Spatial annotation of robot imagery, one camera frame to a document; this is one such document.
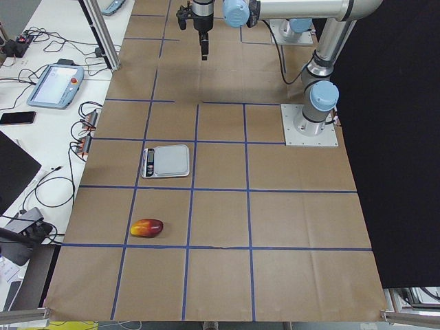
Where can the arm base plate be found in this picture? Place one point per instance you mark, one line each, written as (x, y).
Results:
(292, 31)
(298, 131)

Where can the black power adapter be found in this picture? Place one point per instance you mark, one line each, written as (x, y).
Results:
(98, 52)

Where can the grey usb hub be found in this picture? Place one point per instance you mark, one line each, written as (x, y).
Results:
(84, 146)
(91, 120)

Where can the aluminium frame post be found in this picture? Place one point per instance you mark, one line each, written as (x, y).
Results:
(102, 36)

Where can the black laptop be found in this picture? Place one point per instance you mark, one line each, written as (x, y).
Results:
(18, 169)

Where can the black smartphone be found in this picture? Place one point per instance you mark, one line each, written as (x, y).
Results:
(23, 117)

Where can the blue teach pendant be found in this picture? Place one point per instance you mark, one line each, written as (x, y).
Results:
(56, 87)

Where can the red yellow mango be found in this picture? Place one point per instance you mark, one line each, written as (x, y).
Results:
(148, 228)

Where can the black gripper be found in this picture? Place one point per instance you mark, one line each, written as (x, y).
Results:
(202, 21)

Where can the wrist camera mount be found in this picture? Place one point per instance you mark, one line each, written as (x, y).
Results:
(184, 13)

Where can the silver digital kitchen scale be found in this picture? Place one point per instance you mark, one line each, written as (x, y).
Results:
(166, 161)

